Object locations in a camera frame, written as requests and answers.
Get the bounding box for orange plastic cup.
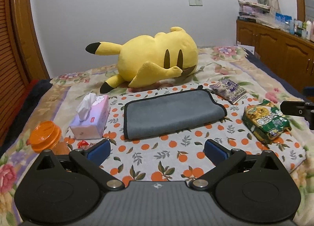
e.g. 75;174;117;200
29;121;70;155

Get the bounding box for yellow Pikachu plush toy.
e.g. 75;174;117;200
86;27;199;94

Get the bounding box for white paper card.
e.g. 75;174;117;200
236;41;255;54

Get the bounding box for green yellow snack bag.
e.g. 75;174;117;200
242;99;292;144

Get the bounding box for purple and grey towel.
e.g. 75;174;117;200
123;85;227;139

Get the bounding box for red candy wrapper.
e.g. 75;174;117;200
77;140;94;150

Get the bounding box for blue white box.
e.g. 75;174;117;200
275;12;294;32

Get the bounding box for white wall switch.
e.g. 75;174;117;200
188;0;203;6

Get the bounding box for wooden slatted headboard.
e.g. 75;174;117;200
1;0;49;141

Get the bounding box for stack of books and papers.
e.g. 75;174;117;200
237;0;275;26

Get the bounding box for orange print cloth mat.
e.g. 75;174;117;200
62;82;307;187

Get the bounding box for floral bed sheet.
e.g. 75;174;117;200
1;46;300;225

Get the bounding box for wooden sideboard cabinet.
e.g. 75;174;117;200
236;20;313;92

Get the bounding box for pink tissue box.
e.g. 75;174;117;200
69;93;110;140

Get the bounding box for bottles on cabinet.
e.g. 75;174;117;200
289;19;312;41

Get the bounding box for purple snack packet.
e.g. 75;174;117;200
209;79;247;105

